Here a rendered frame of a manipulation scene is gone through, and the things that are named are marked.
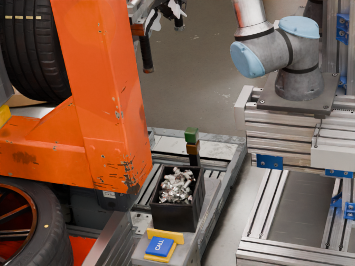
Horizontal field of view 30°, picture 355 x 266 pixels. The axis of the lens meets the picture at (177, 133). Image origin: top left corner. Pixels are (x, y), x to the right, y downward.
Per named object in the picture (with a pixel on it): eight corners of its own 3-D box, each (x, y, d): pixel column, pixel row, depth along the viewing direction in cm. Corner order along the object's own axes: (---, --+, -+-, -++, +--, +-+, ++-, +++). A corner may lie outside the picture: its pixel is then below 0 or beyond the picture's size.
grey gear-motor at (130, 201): (64, 201, 291) (46, 136, 271) (152, 215, 277) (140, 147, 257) (44, 229, 277) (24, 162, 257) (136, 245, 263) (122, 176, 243)
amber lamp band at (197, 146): (189, 147, 229) (188, 138, 227) (201, 149, 228) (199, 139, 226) (186, 154, 226) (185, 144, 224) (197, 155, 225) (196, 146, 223)
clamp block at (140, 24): (126, 28, 237) (124, 15, 234) (149, 29, 234) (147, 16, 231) (120, 35, 233) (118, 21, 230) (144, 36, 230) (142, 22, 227)
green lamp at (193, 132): (188, 135, 227) (187, 126, 224) (199, 136, 225) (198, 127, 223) (184, 142, 223) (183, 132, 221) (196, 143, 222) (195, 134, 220)
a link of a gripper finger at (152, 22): (156, 42, 220) (169, 18, 220) (142, 34, 217) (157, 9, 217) (151, 40, 223) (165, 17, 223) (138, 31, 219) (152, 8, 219)
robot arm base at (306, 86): (327, 77, 210) (328, 49, 204) (319, 103, 198) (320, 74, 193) (280, 74, 215) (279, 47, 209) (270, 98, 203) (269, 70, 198)
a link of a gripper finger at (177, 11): (194, 19, 210) (184, 7, 217) (181, 9, 206) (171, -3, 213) (188, 26, 211) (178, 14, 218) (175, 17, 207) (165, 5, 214)
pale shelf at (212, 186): (177, 179, 240) (176, 172, 238) (222, 185, 234) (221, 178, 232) (131, 264, 207) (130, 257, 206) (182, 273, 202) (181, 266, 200)
